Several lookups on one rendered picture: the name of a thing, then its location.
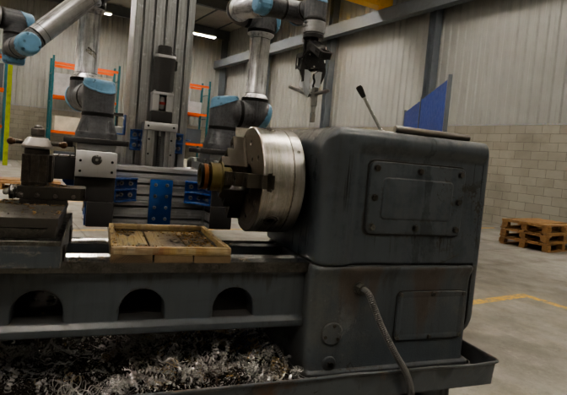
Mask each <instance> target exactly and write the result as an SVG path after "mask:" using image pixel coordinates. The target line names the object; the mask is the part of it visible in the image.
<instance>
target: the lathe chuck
mask: <svg viewBox="0 0 567 395"><path fill-rule="evenodd" d="M265 129H270V128H262V127H250V128H249V129H248V130H247V131H246V151H247V161H248V164H250V165H251V173H253V174H259V175H266V176H268V173H272V176H273V189H271V191H270V192H267V189H261V188H251V189H250V191H249V193H248V194H246V195H245V198H244V202H243V205H242V209H241V212H240V218H239V222H238V224H239V226H240V227H241V229H243V231H257V232H276V231H278V230H279V229H280V228H281V227H282V226H283V224H284V222H285V220H286V219H287V216H288V213H289V209H290V205H291V202H292V197H293V192H294V154H293V150H292V146H291V142H290V141H289V137H288V136H287V134H286V133H285V132H284V131H282V130H278V129H272V130H274V131H268V130H265ZM271 217H273V218H275V219H276V221H275V222H274V223H272V224H266V223H265V222H264V221H265V220H266V219H267V218H271Z"/></svg>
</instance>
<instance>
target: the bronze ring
mask: <svg viewBox="0 0 567 395"><path fill-rule="evenodd" d="M226 171H232V169H231V168H230V167H224V163H223V161H220V162H218V163H215V162H209V164H208V163H200V165H199V166H198V170H197V186H198V188H201V189H206V188H207V189H208V191H217V192H219V193H221V192H222V190H223V188H230V187H231V185H225V184H224V178H225V172H226ZM232 172H233V171H232Z"/></svg>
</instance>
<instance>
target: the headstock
mask: <svg viewBox="0 0 567 395"><path fill-rule="evenodd" d="M287 131H291V132H294V133H295V134H296V135H297V136H298V138H299V140H300V142H301V144H302V147H303V150H304V155H305V168H306V187H305V195H304V199H303V203H302V207H301V210H300V214H299V217H298V219H297V220H296V222H295V223H294V225H293V227H292V228H291V229H290V230H288V231H286V232H268V233H267V236H268V237H269V238H271V239H272V240H274V241H276V242H277V243H279V244H281V245H283V246H285V247H287V248H288V249H290V250H291V251H293V252H295V253H297V254H299V255H301V256H302V257H304V258H305V259H307V260H309V261H311V262H313V263H314V264H317V265H321V266H347V265H351V264H472V265H478V251H479V243H480V235H481V228H482V220H483V206H484V198H485V190H486V182H487V174H488V167H489V147H488V145H487V144H486V143H475V142H468V141H461V140H454V139H447V138H433V137H426V136H419V135H412V134H404V133H391V132H383V131H376V130H369V129H362V128H355V127H324V128H309V129H295V130H287ZM318 152H319V154H318ZM287 237H288V238H287ZM311 249H312V250H311Z"/></svg>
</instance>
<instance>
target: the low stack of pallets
mask: <svg viewBox="0 0 567 395"><path fill-rule="evenodd" d="M510 222H512V223H517V224H518V225H510ZM552 227H553V228H552ZM500 228H501V229H500V233H499V234H500V238H499V243H502V244H515V243H519V247H522V248H527V247H540V246H541V247H542V250H541V251H542V252H546V253H550V252H567V248H565V244H567V239H566V236H567V223H565V222H559V221H554V220H548V219H539V218H502V225H501V226H500ZM509 230H510V231H515V232H517V233H509ZM508 239H510V240H514V241H507V240H508ZM528 243H531V244H535V245H528ZM551 246H556V249H553V250H551Z"/></svg>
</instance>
